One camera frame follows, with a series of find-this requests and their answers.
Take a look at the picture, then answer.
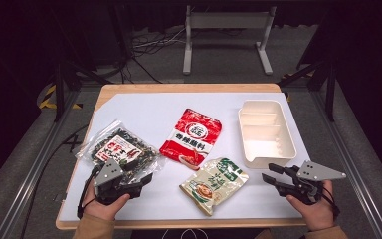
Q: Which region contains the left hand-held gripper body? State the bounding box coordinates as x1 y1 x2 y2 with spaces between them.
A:
93 158 140 205

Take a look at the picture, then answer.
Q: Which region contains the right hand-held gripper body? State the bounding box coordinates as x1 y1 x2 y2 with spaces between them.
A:
278 160 348 206

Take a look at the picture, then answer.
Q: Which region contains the clear dried seaweed packet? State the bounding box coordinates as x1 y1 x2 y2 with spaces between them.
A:
75 119 167 185

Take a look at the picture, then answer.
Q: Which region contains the white divided container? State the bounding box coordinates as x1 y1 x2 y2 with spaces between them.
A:
237 99 298 170

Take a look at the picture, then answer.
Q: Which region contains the green and cream food packet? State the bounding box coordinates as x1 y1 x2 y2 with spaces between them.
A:
178 156 250 217

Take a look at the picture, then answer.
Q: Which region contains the red sauce packet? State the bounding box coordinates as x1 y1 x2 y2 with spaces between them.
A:
158 108 224 171

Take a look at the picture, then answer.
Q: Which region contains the person's left hand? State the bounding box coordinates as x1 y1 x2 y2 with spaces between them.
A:
83 193 131 221

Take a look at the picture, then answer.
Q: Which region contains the person's right hand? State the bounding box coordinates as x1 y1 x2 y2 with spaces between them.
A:
285 180 336 233

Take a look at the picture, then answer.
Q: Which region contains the white table sheet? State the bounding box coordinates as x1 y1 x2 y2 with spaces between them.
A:
59 92 311 222

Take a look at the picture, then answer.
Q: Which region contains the black metal stand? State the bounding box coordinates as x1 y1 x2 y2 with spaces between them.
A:
278 59 338 122
53 61 114 122

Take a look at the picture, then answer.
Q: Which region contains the yellow and black striped tape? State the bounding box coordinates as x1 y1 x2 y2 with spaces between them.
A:
38 84 83 111

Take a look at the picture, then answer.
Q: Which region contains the white metal stand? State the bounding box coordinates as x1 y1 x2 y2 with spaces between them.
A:
182 4 278 76

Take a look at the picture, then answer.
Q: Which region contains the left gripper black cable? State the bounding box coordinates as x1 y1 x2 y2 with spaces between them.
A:
76 164 101 220

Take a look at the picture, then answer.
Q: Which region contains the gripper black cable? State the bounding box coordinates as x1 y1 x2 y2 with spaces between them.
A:
76 164 101 220
321 184 341 221

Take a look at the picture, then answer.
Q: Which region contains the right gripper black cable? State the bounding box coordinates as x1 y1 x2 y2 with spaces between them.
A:
321 184 341 221

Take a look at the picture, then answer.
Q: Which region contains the aluminium rail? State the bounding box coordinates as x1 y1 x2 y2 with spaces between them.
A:
310 90 382 239
0 89 82 239

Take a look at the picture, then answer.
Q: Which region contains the black floor cable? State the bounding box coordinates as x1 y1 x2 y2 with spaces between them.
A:
19 123 91 239

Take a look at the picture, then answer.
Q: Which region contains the thin white cable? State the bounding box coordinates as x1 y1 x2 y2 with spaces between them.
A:
160 227 211 239

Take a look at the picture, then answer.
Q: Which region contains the bundle of floor cables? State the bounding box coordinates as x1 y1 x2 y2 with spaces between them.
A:
131 27 188 56

